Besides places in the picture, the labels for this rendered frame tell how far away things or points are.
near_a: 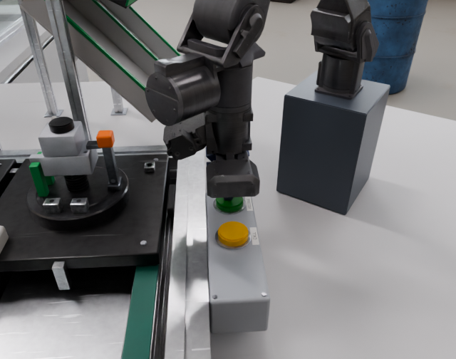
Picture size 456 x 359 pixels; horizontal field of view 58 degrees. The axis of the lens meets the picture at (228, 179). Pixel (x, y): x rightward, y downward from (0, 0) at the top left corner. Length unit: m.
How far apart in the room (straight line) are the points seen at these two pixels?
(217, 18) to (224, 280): 0.29
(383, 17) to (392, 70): 0.42
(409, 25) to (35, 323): 3.25
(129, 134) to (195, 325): 0.65
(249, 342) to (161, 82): 0.34
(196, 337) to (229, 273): 0.09
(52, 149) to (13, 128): 0.58
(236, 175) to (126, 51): 0.48
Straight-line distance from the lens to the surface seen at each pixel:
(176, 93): 0.43
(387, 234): 0.76
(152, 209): 0.59
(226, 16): 0.45
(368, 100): 0.72
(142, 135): 1.01
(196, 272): 0.51
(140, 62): 0.88
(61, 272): 0.55
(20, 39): 1.91
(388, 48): 3.47
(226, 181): 0.47
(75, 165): 0.58
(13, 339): 0.56
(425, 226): 0.80
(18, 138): 1.10
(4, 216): 0.65
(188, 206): 0.62
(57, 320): 0.56
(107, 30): 0.88
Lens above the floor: 1.33
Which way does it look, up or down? 35 degrees down
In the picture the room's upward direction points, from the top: straight up
